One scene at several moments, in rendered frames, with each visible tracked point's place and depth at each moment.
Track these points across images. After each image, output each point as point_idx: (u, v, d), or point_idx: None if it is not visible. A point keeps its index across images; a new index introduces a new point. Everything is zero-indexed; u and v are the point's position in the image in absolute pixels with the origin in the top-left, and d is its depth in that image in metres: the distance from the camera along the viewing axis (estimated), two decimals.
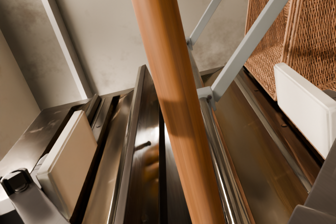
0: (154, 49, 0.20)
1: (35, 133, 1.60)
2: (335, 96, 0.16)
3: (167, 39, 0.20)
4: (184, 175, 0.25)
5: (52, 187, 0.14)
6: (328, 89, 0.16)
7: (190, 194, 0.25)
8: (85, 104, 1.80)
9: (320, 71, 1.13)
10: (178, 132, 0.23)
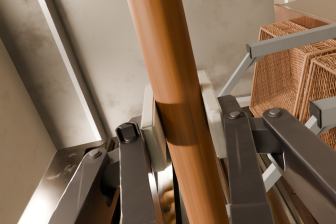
0: (157, 66, 0.17)
1: (53, 180, 1.67)
2: (231, 101, 0.18)
3: (172, 54, 0.17)
4: (190, 207, 0.22)
5: (154, 139, 0.16)
6: (229, 94, 0.19)
7: None
8: (99, 147, 1.88)
9: (327, 140, 1.21)
10: (184, 160, 0.20)
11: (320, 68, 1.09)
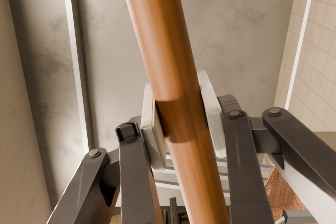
0: (156, 66, 0.17)
1: None
2: (231, 101, 0.18)
3: (172, 54, 0.17)
4: (191, 207, 0.22)
5: (154, 139, 0.16)
6: (229, 94, 0.19)
7: None
8: (116, 216, 2.08)
9: None
10: (184, 160, 0.20)
11: None
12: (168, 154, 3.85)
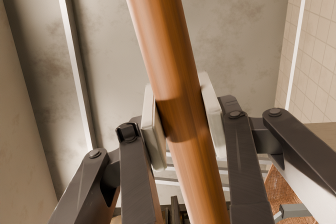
0: (157, 68, 0.17)
1: None
2: (231, 101, 0.18)
3: (172, 55, 0.17)
4: (191, 207, 0.22)
5: (154, 139, 0.16)
6: (230, 94, 0.19)
7: None
8: (118, 217, 2.10)
9: None
10: (185, 160, 0.20)
11: None
12: None
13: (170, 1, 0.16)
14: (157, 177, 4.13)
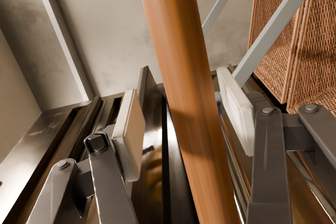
0: (170, 64, 0.17)
1: (35, 136, 1.57)
2: (258, 97, 0.18)
3: (186, 52, 0.17)
4: (201, 207, 0.21)
5: (125, 150, 0.16)
6: (255, 91, 0.18)
7: None
8: (86, 106, 1.77)
9: (329, 74, 1.09)
10: (196, 159, 0.19)
11: None
12: None
13: None
14: None
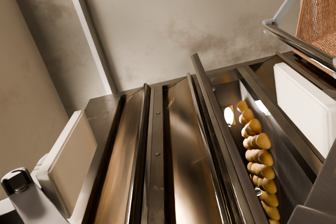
0: None
1: (90, 120, 1.60)
2: (335, 96, 0.16)
3: None
4: None
5: (52, 187, 0.14)
6: (328, 89, 0.16)
7: None
8: (135, 93, 1.81)
9: None
10: None
11: None
12: None
13: None
14: None
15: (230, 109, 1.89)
